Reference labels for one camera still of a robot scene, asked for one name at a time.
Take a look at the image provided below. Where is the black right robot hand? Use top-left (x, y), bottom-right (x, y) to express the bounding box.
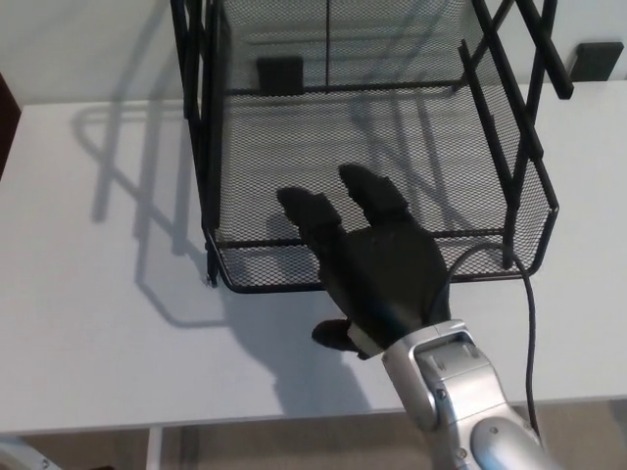
top-left (275, 164), bottom-right (453, 361)

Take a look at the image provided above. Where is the black wall bracket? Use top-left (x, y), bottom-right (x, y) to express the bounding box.
top-left (574, 42), bottom-right (626, 82)
top-left (256, 56), bottom-right (305, 95)

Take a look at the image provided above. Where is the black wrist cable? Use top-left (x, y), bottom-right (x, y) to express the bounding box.
top-left (430, 243), bottom-right (541, 438)

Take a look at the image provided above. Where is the white desk leg frame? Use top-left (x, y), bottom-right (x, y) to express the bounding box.
top-left (146, 425), bottom-right (164, 470)

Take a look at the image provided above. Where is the black mesh file tray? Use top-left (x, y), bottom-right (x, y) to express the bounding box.
top-left (209, 0), bottom-right (560, 296)

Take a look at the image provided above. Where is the dark brown furniture panel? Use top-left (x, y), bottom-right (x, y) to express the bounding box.
top-left (0, 70), bottom-right (24, 183)

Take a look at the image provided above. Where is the black metal file rack frame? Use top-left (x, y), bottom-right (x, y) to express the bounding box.
top-left (169, 0), bottom-right (575, 290)

